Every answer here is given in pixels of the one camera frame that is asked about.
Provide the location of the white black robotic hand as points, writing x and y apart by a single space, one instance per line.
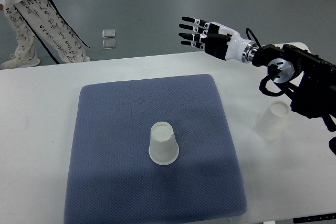
217 40

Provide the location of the white paper cup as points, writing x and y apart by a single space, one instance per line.
163 149
271 122

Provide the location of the upper floor socket plate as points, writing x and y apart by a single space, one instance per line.
109 33

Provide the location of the floor socket plate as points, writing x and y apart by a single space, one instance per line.
109 33
109 44

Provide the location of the lower floor socket plate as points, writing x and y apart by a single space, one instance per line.
109 44

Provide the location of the blue grey cushion mat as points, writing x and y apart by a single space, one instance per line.
112 178

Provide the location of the person in patterned trousers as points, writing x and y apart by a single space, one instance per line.
40 18

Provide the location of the black table control panel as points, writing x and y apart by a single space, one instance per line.
315 218

